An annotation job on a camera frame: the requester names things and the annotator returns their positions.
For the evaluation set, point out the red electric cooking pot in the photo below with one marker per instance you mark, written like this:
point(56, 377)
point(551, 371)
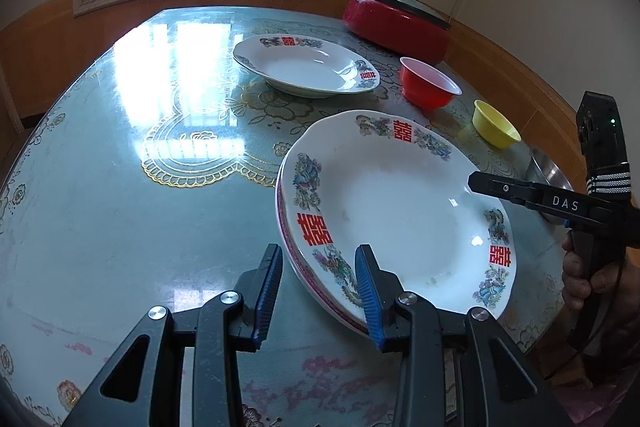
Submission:
point(390, 32)

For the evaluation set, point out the red plastic bowl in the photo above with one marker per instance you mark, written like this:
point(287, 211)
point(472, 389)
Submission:
point(425, 92)

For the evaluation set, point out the floral gold patterned tablecloth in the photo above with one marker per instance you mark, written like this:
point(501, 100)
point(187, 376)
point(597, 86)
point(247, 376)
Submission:
point(150, 207)

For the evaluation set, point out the yellow plastic bowl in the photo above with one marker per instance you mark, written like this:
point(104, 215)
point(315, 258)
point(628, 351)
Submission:
point(492, 132)

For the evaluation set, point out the stainless steel bowl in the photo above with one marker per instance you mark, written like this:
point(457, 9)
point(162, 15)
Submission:
point(550, 169)

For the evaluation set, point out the white floral ceramic plate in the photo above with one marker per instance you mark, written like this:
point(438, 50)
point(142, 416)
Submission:
point(400, 207)
point(300, 67)

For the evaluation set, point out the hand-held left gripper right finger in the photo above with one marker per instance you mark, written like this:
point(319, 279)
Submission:
point(367, 297)

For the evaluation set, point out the pink rimmed ceramic plate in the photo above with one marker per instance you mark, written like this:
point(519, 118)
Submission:
point(291, 257)

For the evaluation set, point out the grey pot lid red knob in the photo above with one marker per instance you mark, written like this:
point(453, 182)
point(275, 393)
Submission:
point(400, 4)

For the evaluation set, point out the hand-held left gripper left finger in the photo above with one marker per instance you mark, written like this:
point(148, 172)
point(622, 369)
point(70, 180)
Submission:
point(265, 297)

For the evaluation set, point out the person's right hand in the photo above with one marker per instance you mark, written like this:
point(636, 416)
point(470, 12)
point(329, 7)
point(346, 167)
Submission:
point(574, 277)

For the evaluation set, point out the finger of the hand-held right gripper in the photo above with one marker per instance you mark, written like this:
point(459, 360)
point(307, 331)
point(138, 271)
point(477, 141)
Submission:
point(495, 187)

